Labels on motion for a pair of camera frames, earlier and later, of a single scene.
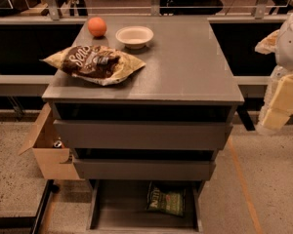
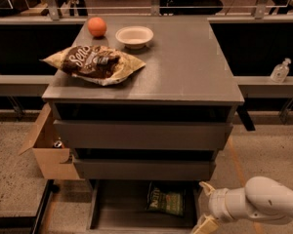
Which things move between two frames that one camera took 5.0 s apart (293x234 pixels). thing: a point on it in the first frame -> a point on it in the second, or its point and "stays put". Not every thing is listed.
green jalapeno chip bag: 173,203 stays put
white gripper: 290,48 -> 217,202
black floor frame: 32,221 stays put
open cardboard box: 53,163 stays put
